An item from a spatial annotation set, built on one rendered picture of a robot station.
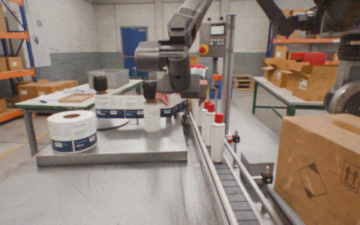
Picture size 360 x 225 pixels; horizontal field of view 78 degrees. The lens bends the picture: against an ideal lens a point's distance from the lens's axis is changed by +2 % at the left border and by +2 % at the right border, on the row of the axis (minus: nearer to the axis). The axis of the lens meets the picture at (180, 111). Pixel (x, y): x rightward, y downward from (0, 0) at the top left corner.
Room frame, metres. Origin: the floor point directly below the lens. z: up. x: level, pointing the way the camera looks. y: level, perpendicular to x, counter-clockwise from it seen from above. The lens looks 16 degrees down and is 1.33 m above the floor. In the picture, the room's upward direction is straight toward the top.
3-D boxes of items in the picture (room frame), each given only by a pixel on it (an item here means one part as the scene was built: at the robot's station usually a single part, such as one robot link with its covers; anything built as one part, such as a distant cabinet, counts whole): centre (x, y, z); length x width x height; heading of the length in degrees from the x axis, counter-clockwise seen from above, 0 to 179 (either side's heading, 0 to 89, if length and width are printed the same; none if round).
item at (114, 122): (1.35, 0.48, 0.89); 0.31 x 0.31 x 0.01
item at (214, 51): (1.33, -0.20, 1.38); 0.17 x 0.10 x 0.19; 59
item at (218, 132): (0.84, -0.16, 0.98); 0.05 x 0.05 x 0.20
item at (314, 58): (6.11, -3.37, 0.61); 0.70 x 0.60 x 1.22; 4
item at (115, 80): (3.28, 1.03, 0.91); 0.60 x 0.40 x 0.22; 176
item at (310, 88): (2.51, -1.51, 0.97); 0.51 x 0.39 x 0.37; 88
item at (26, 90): (4.63, 2.88, 0.32); 1.20 x 0.83 x 0.64; 81
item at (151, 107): (1.12, 0.15, 1.03); 0.09 x 0.09 x 0.30
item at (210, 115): (1.00, -0.14, 0.98); 0.05 x 0.05 x 0.20
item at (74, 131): (1.01, 0.51, 0.95); 0.20 x 0.20 x 0.14
